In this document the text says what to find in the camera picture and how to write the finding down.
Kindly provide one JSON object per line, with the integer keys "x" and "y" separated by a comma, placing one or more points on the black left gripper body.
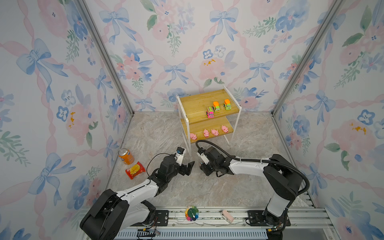
{"x": 180, "y": 170}

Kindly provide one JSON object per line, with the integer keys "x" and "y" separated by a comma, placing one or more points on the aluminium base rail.
{"x": 171, "y": 224}

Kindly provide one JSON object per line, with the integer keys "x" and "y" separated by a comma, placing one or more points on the pink pig toy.
{"x": 215, "y": 132}
{"x": 206, "y": 133}
{"x": 193, "y": 136}
{"x": 224, "y": 129}

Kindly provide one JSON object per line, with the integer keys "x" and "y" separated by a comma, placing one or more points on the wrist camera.
{"x": 203, "y": 157}
{"x": 179, "y": 155}

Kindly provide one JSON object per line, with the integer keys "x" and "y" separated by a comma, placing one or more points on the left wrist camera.
{"x": 179, "y": 155}

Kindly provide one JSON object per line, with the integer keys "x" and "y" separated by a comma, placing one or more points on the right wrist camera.
{"x": 203, "y": 157}

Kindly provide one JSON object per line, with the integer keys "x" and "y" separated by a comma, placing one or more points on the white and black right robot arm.
{"x": 286, "y": 181}

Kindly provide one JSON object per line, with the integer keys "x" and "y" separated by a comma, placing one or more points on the pink eraser block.
{"x": 227, "y": 216}

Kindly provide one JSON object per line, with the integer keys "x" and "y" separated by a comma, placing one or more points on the pink green toy car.
{"x": 210, "y": 112}

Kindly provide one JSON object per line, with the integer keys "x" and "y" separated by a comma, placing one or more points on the orange soda can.
{"x": 126, "y": 156}

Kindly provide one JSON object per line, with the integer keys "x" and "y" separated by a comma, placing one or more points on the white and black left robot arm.
{"x": 115, "y": 211}

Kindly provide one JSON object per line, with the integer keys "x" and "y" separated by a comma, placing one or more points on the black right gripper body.
{"x": 209, "y": 169}

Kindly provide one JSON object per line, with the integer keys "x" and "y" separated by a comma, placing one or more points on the wooden two-tier shelf white frame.
{"x": 199, "y": 114}

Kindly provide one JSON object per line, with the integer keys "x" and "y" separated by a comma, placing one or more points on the orange green toy car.
{"x": 216, "y": 107}
{"x": 227, "y": 104}

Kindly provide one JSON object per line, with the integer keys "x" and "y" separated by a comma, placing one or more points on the red snack packet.
{"x": 135, "y": 170}

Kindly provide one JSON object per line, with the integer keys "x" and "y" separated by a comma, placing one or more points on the colourful round disc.
{"x": 192, "y": 213}

